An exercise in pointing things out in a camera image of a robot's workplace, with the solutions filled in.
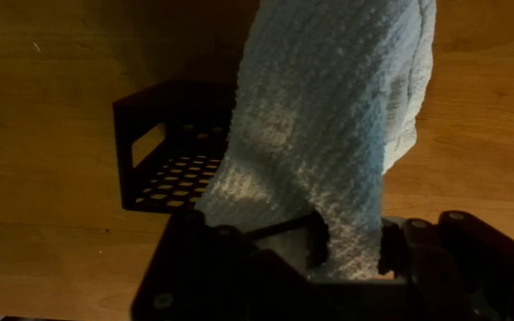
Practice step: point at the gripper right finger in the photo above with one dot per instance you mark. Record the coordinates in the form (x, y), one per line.
(453, 267)

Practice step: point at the black perforated crate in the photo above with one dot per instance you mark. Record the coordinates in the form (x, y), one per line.
(167, 156)

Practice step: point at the white towel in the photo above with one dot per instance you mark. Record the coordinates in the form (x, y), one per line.
(324, 125)

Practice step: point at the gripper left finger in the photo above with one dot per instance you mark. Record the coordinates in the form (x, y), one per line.
(203, 267)

